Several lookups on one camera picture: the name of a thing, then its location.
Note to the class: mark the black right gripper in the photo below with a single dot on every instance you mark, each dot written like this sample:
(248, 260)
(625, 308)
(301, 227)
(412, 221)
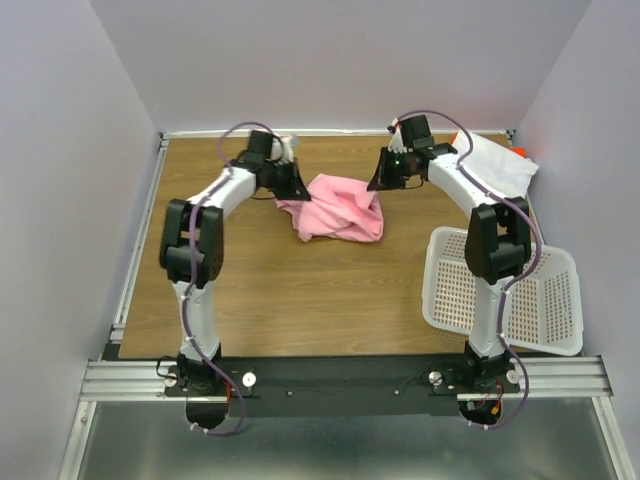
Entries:
(381, 180)

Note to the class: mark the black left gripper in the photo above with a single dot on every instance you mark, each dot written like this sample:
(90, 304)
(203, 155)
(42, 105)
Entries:
(297, 189)

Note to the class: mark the pink t shirt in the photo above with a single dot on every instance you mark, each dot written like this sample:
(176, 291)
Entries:
(340, 208)

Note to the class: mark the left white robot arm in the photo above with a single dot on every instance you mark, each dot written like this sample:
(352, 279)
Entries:
(192, 246)

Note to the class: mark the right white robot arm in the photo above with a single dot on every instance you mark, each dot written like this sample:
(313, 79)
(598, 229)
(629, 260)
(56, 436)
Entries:
(498, 239)

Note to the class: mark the white folded t shirt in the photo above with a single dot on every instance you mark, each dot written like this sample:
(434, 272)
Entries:
(498, 168)

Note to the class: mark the orange folded t shirt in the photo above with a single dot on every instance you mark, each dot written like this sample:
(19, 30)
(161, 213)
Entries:
(459, 142)

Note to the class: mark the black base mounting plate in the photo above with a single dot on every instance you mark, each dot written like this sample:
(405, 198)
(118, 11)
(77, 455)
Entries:
(230, 391)

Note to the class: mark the white plastic laundry basket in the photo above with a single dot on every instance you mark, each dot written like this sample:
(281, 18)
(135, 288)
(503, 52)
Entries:
(546, 309)

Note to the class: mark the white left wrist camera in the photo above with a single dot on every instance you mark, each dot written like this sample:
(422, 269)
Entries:
(283, 149)

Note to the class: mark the aluminium frame rail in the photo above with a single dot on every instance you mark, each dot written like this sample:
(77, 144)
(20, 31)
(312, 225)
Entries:
(561, 425)

